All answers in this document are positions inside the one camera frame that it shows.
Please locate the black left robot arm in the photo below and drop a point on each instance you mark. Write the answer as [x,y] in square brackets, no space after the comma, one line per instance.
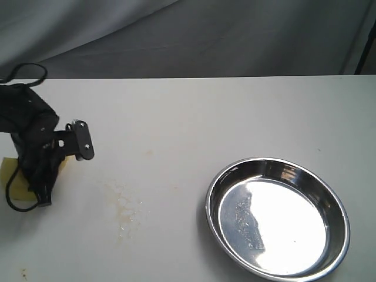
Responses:
[19,104]

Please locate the round stainless steel dish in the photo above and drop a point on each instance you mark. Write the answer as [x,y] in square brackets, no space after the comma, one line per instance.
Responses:
[277,220]

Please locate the grey backdrop cloth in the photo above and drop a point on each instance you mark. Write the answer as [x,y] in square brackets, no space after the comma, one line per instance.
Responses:
[183,39]

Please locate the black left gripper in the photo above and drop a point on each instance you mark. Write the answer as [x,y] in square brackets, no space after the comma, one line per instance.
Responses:
[39,155]

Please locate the yellow sponge block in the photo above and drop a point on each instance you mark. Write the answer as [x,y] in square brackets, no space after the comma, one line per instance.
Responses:
[19,187]

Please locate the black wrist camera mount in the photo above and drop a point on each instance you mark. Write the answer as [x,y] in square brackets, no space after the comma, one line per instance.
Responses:
[75,140]

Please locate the black stand pole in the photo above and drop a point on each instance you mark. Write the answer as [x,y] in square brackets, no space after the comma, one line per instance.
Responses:
[365,47]

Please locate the orange liquid spill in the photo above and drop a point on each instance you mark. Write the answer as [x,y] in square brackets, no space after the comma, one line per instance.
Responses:
[126,182]

